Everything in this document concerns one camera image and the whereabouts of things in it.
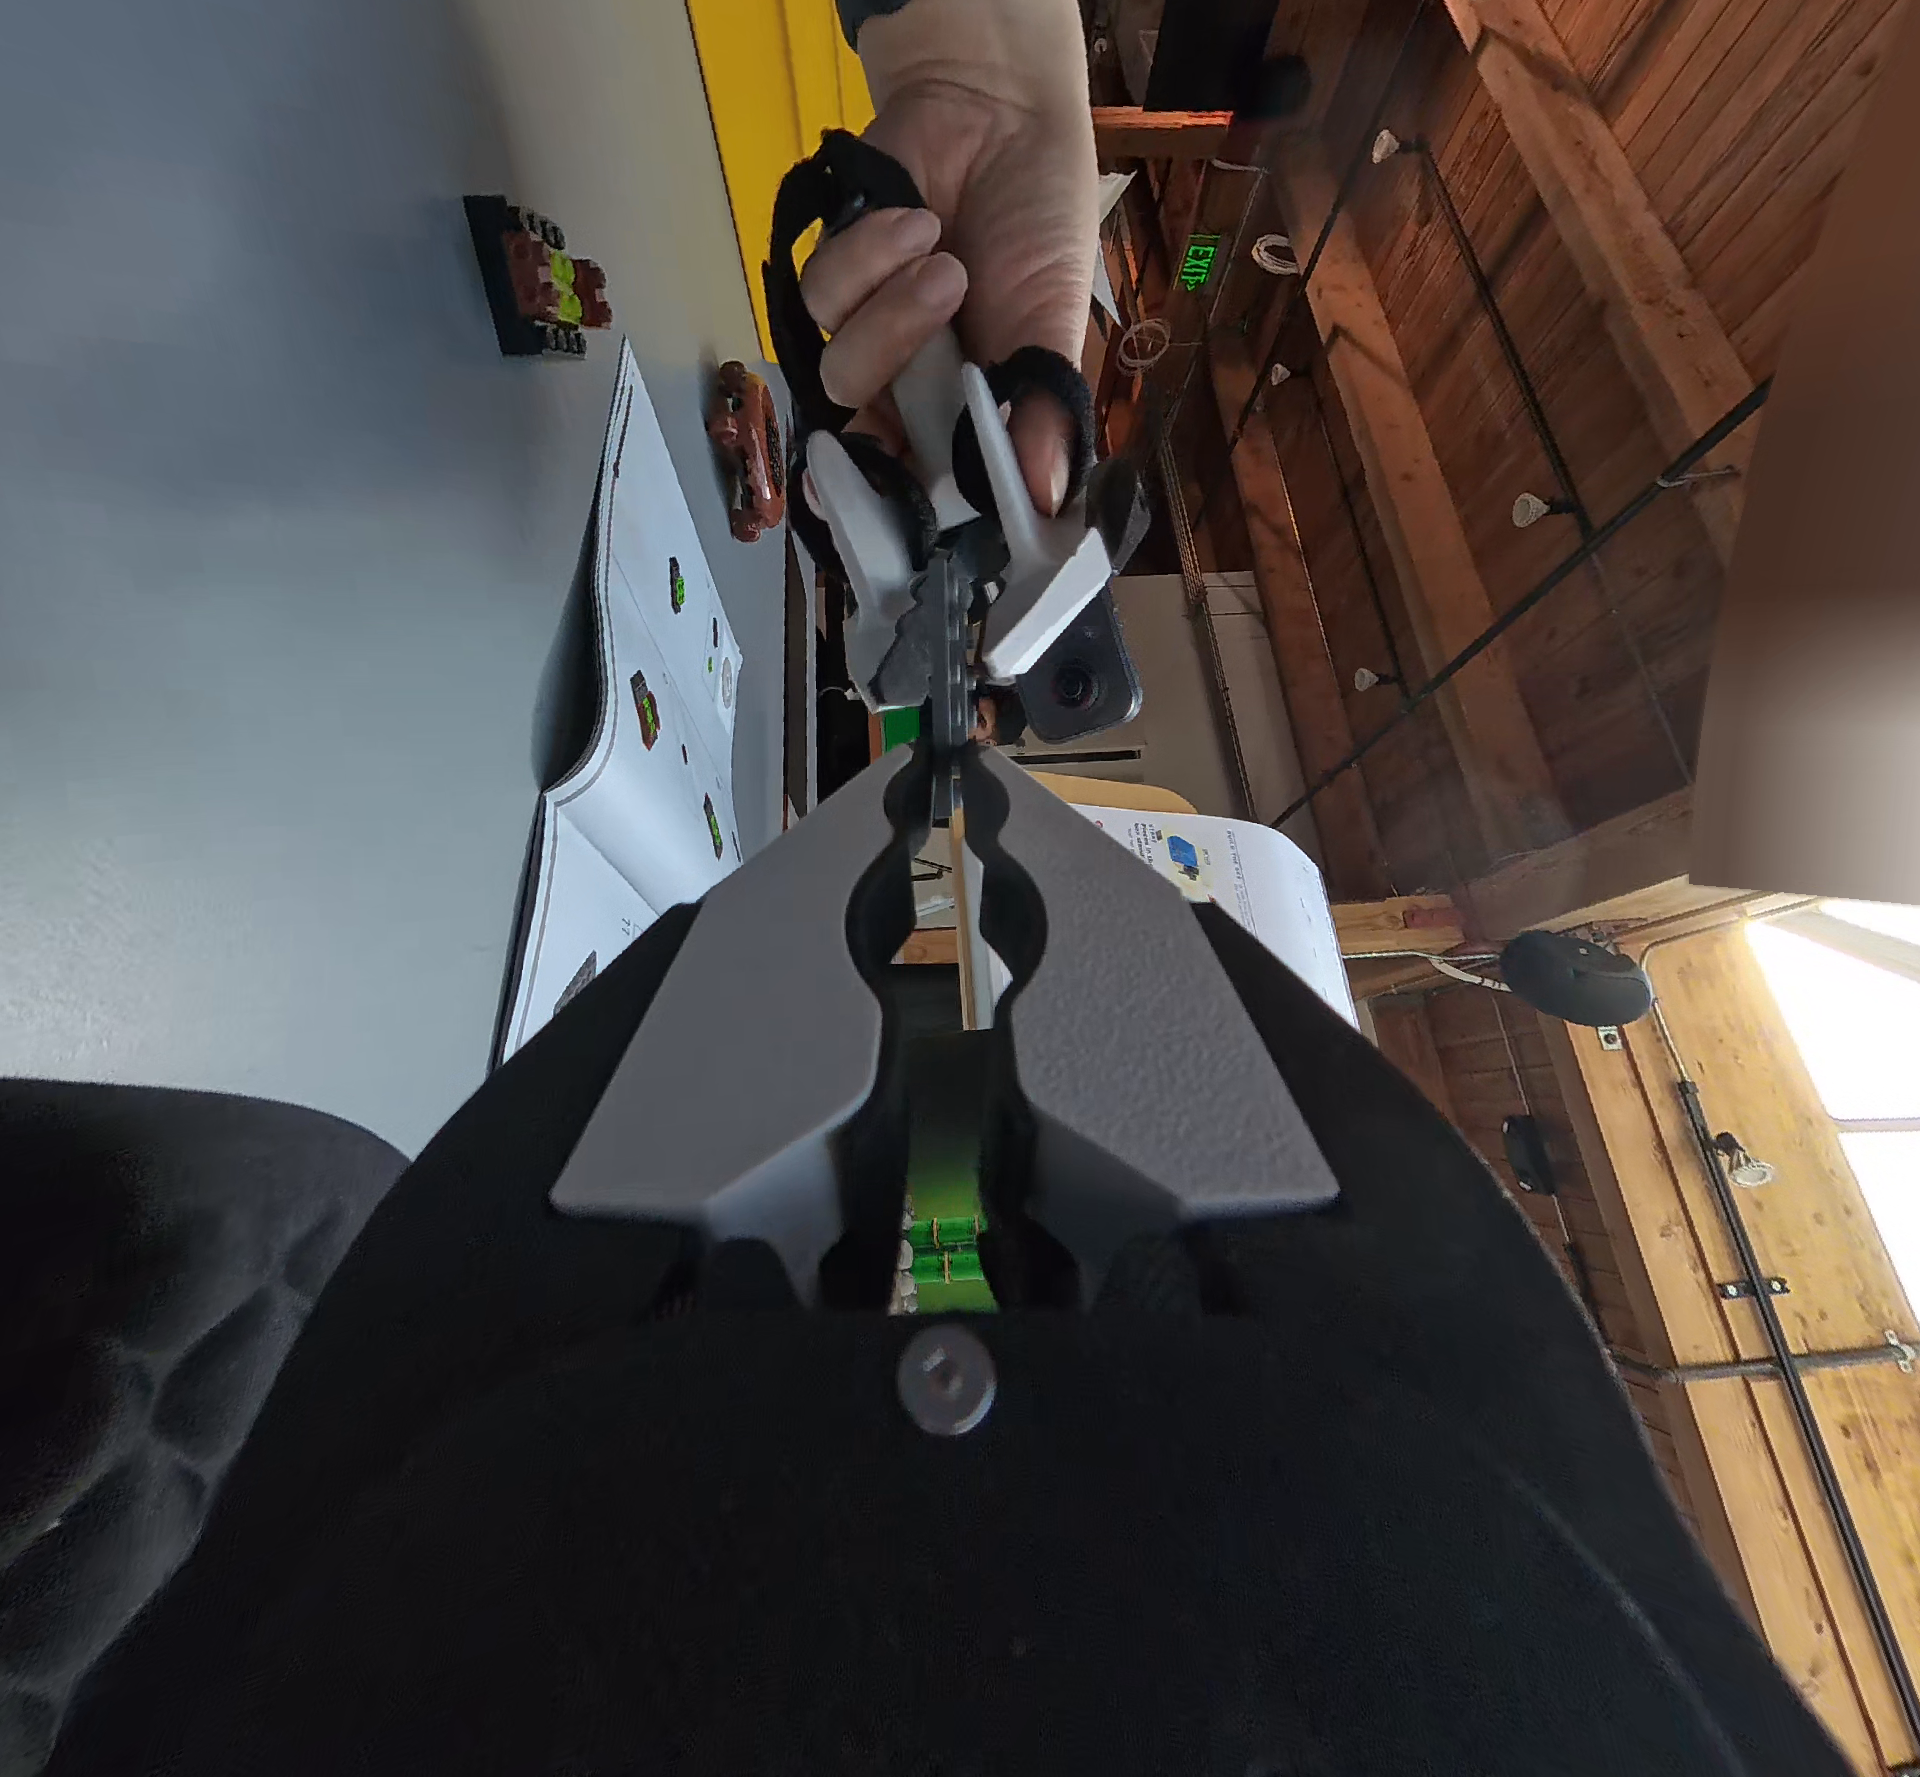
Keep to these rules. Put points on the small brown green brick piece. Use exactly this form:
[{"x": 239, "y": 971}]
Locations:
[{"x": 645, "y": 708}]

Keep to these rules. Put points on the yellow plastic bin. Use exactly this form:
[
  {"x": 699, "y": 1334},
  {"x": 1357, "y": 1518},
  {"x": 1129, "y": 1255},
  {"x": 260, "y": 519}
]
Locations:
[{"x": 751, "y": 38}]

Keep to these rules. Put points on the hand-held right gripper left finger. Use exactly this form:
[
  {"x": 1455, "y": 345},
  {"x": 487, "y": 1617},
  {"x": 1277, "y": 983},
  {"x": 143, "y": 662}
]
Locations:
[{"x": 751, "y": 1057}]

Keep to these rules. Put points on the printed instruction sheet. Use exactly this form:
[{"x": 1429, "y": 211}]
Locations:
[{"x": 1277, "y": 893}]

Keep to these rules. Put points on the black building set box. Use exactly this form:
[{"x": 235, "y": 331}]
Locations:
[{"x": 946, "y": 1147}]

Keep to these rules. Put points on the wooden document stand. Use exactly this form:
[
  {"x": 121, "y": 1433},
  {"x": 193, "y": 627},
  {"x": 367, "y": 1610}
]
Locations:
[{"x": 1111, "y": 793}]

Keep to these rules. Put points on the open instruction booklet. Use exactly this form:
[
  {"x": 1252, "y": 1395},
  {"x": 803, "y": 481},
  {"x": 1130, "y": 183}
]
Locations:
[{"x": 601, "y": 831}]

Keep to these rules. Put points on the person's left hand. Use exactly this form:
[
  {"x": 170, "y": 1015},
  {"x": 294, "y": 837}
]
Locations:
[{"x": 989, "y": 158}]

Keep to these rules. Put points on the green exit sign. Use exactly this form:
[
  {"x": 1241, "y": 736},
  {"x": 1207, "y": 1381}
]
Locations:
[{"x": 1196, "y": 267}]

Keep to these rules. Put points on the large bright window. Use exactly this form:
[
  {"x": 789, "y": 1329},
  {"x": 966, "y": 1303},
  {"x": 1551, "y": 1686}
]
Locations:
[{"x": 1861, "y": 1027}]

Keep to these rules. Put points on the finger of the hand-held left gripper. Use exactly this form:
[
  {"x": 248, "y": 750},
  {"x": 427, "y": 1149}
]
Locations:
[
  {"x": 1051, "y": 601},
  {"x": 862, "y": 532}
]

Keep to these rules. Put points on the square black brick assembly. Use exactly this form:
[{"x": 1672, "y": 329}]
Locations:
[{"x": 541, "y": 277}]

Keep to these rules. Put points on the black ceiling dome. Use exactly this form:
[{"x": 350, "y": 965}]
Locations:
[{"x": 1575, "y": 976}]

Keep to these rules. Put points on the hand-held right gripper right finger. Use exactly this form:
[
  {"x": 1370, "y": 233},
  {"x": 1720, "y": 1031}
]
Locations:
[{"x": 1155, "y": 1057}]

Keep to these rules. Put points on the round brown brick assembly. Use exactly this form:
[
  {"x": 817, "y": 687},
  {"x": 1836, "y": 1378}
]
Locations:
[{"x": 751, "y": 456}]

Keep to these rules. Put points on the dark grey long brick plate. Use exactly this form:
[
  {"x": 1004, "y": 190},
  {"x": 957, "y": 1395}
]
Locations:
[{"x": 946, "y": 667}]

